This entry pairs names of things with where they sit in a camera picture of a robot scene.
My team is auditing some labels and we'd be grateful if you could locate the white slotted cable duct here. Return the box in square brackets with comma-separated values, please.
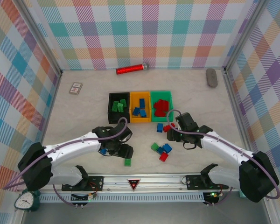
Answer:
[39, 192, 205, 204]

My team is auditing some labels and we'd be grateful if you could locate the aluminium right floor rail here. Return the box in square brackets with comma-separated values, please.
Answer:
[223, 69, 280, 224]

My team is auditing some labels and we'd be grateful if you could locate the small card box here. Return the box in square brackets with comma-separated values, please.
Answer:
[69, 82, 84, 95]

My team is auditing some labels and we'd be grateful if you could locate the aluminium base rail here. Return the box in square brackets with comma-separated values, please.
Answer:
[60, 172, 242, 193]

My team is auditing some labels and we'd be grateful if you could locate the grey oval case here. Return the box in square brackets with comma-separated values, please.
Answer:
[205, 68, 219, 88]

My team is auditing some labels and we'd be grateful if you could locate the right black connector module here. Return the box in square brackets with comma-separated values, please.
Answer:
[203, 190, 225, 199]

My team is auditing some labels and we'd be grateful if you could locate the aluminium right frame post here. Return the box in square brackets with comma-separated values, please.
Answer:
[223, 0, 271, 73]

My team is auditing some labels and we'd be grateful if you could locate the dark green alarm clock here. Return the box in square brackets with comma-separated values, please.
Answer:
[13, 189, 41, 212]

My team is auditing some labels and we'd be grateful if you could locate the black plastic bin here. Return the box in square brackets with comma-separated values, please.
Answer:
[107, 92, 132, 125]

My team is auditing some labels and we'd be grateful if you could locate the aluminium left floor rail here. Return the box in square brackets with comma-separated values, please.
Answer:
[13, 72, 63, 224]

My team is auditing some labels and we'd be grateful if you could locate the black left mount plate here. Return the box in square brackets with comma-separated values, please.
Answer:
[61, 175, 105, 192]

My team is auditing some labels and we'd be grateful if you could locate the aluminium left frame post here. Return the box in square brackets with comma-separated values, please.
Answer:
[15, 0, 63, 77]

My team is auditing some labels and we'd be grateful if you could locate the black connector module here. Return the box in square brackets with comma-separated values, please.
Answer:
[203, 190, 225, 199]
[70, 192, 99, 203]

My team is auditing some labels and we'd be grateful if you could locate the black triangular emblem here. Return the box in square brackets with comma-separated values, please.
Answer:
[126, 178, 141, 192]

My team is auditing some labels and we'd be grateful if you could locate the black right mount plate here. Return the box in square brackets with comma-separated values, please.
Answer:
[185, 174, 230, 190]

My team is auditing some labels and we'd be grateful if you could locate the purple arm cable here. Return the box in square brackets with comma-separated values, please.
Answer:
[1, 117, 128, 208]
[167, 109, 280, 207]

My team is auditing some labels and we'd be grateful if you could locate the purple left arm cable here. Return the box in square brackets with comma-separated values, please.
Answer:
[1, 117, 128, 208]

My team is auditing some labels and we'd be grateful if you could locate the black mount plate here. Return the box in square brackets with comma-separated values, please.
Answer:
[61, 175, 105, 192]
[185, 174, 230, 190]

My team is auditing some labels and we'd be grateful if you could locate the aluminium frame post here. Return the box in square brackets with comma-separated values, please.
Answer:
[15, 0, 63, 77]
[223, 0, 271, 73]

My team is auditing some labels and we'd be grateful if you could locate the green plastic bin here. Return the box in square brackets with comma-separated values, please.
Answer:
[150, 90, 174, 123]

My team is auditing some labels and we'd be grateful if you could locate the aluminium floor rail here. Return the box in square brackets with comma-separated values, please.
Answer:
[13, 72, 63, 224]
[223, 69, 280, 224]

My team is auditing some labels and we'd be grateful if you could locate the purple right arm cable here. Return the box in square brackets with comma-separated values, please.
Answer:
[167, 109, 280, 207]

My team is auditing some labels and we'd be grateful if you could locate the red glitter toy microphone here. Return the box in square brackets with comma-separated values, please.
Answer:
[115, 63, 150, 75]

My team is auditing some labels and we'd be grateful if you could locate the yellow plastic bin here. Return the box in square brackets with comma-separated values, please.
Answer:
[129, 91, 153, 124]

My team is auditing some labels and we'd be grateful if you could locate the left black connector module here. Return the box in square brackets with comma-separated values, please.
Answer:
[70, 192, 99, 203]

